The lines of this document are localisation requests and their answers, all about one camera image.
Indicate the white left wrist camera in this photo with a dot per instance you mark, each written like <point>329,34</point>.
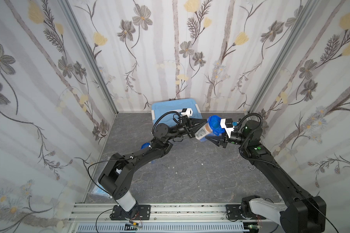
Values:
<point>187,112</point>

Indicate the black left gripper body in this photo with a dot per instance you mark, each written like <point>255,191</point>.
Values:
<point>188,126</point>

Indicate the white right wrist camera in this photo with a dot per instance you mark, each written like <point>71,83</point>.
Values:
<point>228,125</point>

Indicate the white slotted cable duct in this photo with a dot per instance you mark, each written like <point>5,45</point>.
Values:
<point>172,227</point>

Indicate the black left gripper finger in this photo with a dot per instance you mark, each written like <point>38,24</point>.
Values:
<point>198,132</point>
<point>196,122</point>

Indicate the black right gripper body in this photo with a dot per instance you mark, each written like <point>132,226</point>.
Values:
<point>224,138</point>

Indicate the blue lidded clear jar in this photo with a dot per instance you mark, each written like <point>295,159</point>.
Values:
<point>149,153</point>
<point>213,127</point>

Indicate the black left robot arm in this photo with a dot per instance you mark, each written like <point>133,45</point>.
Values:
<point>117,175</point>

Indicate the blue lidded white storage box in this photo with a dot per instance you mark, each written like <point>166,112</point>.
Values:
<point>159,109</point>

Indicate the bagged blue face masks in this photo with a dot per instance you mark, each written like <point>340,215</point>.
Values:
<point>99,191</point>

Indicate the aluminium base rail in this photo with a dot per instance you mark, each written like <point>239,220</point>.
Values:
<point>172,212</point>

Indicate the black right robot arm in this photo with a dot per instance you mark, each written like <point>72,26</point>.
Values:
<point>302,212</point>

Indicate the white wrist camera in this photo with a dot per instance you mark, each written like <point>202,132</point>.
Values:
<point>187,112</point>
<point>228,125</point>

